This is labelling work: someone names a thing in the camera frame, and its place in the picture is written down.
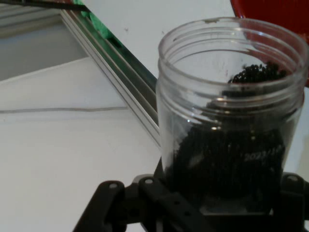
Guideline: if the red bowl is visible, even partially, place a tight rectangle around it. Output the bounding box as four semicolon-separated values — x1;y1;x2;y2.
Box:
229;0;309;87

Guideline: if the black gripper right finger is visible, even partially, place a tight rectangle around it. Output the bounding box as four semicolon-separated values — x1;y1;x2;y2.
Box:
272;173;309;232

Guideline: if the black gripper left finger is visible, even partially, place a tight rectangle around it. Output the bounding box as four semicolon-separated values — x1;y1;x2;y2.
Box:
72;159;218;232

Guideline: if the clear jar of black seeds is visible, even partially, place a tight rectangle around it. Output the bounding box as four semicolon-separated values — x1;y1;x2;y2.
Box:
155;16;309;215

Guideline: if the black tripod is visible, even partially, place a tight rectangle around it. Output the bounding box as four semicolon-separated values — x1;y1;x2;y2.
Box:
0;0;90;13

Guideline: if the aluminium wall rail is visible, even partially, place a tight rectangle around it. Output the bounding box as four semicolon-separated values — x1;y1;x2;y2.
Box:
0;4;161;148

